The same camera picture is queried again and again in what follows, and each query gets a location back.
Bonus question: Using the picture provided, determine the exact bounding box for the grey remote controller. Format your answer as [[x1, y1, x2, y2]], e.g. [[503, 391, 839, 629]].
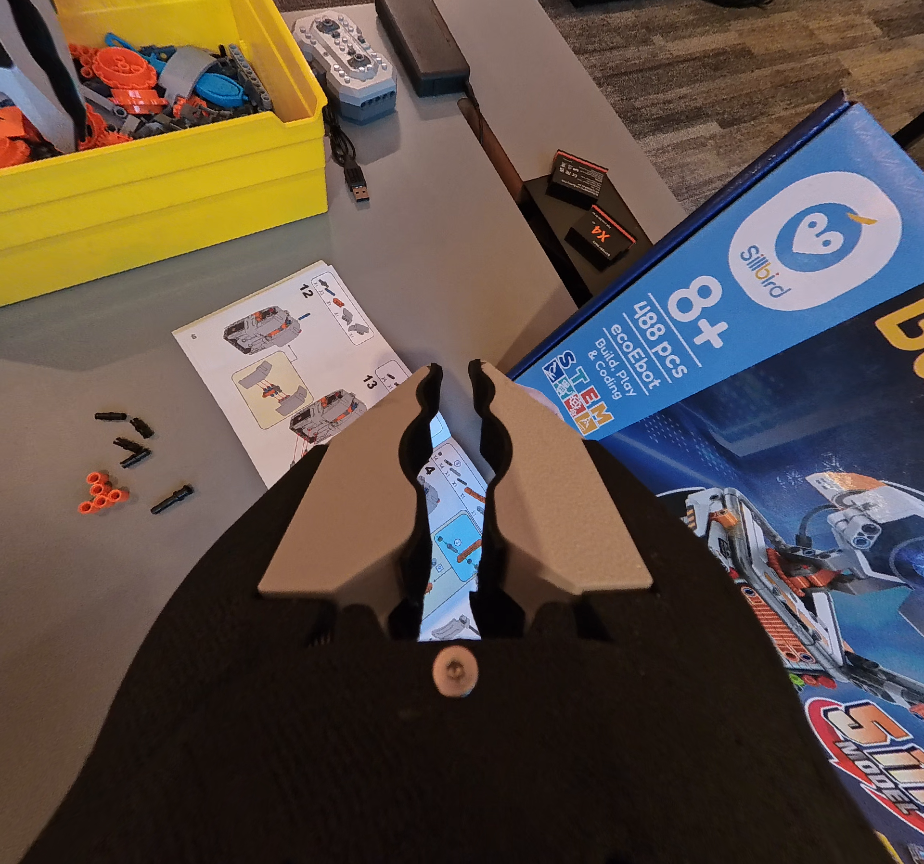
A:
[[291, 8, 398, 125]]

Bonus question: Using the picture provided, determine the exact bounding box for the yellow plastic bin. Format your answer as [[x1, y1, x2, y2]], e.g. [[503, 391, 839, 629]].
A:
[[0, 0, 329, 308]]

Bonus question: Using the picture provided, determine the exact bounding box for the black USB cable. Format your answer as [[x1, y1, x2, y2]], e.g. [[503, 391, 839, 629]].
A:
[[321, 102, 372, 204]]

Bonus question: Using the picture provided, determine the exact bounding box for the pile of building pieces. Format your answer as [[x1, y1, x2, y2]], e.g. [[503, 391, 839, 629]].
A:
[[0, 30, 275, 168]]

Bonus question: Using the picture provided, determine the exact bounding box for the blue oval building piece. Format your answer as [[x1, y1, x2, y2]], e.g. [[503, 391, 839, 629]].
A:
[[195, 63, 250, 107]]

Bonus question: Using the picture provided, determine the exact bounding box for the grey curved panel piece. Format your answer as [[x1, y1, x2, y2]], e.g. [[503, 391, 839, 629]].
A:
[[157, 47, 218, 96]]

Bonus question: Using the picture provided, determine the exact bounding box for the black rectangular case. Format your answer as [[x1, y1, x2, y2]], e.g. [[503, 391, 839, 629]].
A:
[[374, 0, 472, 97]]

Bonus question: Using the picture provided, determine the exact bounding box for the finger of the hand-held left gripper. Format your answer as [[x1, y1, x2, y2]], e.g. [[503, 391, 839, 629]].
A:
[[0, 0, 89, 155]]

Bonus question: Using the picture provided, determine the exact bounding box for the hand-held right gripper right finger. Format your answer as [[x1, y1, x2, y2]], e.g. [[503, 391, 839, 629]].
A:
[[468, 360, 655, 640]]

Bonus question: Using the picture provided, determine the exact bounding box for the black shelf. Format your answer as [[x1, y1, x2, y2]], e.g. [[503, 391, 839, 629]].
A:
[[520, 172, 654, 309]]

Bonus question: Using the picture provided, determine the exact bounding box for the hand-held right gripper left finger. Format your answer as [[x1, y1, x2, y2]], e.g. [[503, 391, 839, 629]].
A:
[[257, 363, 443, 640]]

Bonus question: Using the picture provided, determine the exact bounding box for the black camera battery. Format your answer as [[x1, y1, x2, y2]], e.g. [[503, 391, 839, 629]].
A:
[[545, 149, 609, 209], [565, 205, 638, 271]]

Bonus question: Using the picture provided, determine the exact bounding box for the instruction booklet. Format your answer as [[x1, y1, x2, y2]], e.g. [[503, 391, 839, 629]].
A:
[[172, 259, 499, 643]]

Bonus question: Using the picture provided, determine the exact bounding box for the blue toy box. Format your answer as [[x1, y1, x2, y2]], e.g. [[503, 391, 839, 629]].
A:
[[505, 90, 924, 864]]

